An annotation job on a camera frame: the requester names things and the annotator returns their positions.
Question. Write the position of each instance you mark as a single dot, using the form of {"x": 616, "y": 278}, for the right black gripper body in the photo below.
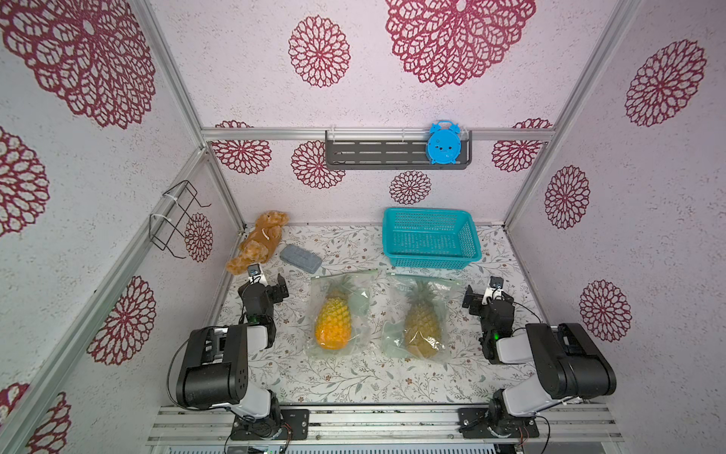
{"x": 488, "y": 306}

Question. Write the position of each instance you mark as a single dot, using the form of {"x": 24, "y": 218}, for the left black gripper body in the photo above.
{"x": 264, "y": 292}

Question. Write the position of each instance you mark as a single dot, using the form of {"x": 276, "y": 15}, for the clear zip-top bag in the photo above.
{"x": 399, "y": 285}
{"x": 360, "y": 304}

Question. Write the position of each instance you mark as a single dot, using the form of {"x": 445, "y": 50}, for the yellow pineapple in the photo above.
{"x": 334, "y": 325}

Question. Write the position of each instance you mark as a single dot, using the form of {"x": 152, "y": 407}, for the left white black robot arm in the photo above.
{"x": 214, "y": 372}

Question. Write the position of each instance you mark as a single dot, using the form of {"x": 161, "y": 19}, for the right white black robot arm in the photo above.
{"x": 568, "y": 365}

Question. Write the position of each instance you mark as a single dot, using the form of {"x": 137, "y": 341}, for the brownish pineapple in bag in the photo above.
{"x": 422, "y": 327}

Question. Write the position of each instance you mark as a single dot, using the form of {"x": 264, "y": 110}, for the grey blue sponge block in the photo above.
{"x": 301, "y": 258}

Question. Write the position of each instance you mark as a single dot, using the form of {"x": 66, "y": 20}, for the brown plush teddy bear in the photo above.
{"x": 261, "y": 244}

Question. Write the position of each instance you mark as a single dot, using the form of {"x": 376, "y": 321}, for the teal plastic basket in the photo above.
{"x": 442, "y": 239}

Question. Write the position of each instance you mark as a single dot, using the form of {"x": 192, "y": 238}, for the blue alarm clock toy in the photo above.
{"x": 444, "y": 143}

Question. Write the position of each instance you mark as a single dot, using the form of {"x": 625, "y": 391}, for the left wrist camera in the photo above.
{"x": 256, "y": 275}

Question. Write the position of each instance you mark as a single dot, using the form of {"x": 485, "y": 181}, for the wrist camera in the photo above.
{"x": 256, "y": 275}
{"x": 495, "y": 288}

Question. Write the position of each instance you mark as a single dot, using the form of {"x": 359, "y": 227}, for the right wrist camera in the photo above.
{"x": 495, "y": 288}

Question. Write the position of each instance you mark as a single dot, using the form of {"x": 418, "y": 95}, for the black wire wall rack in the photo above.
{"x": 181, "y": 228}

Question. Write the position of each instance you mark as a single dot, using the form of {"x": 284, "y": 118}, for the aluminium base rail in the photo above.
{"x": 435, "y": 428}

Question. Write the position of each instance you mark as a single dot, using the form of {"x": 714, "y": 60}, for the grey wall shelf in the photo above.
{"x": 379, "y": 154}

